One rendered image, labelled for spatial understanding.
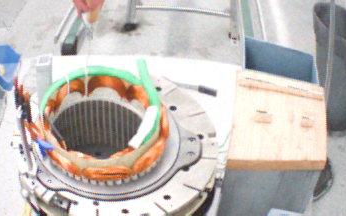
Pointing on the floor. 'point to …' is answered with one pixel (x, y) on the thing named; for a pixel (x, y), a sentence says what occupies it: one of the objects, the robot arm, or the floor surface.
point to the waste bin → (342, 84)
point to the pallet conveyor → (238, 13)
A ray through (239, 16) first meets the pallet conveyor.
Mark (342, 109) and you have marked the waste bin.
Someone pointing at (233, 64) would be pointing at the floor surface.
